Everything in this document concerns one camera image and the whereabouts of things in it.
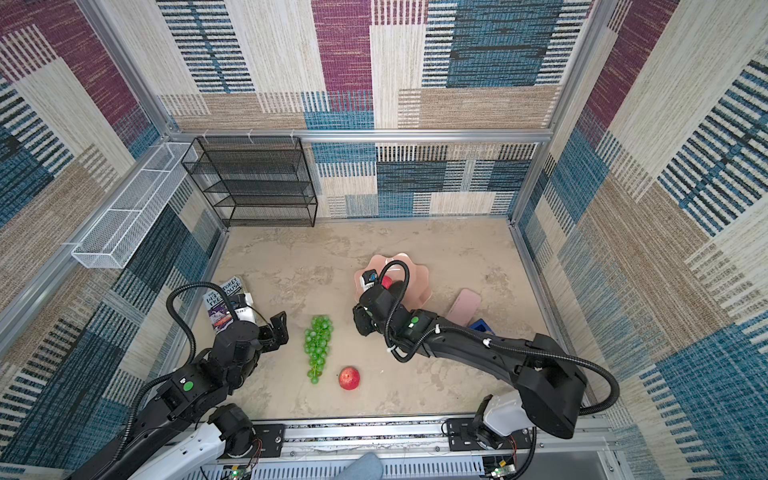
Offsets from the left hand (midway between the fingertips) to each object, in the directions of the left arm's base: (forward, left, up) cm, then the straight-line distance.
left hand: (273, 314), depth 74 cm
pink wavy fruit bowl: (+17, -39, -17) cm, 45 cm away
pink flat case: (+10, -52, -17) cm, 56 cm away
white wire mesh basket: (+12, +36, +15) cm, 40 cm away
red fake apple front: (-11, -18, -14) cm, 25 cm away
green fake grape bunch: (-2, -8, -16) cm, 18 cm away
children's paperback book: (+13, +26, -18) cm, 34 cm away
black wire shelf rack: (+54, +19, -1) cm, 57 cm away
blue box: (+2, -55, -13) cm, 56 cm away
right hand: (+3, -22, -6) cm, 23 cm away
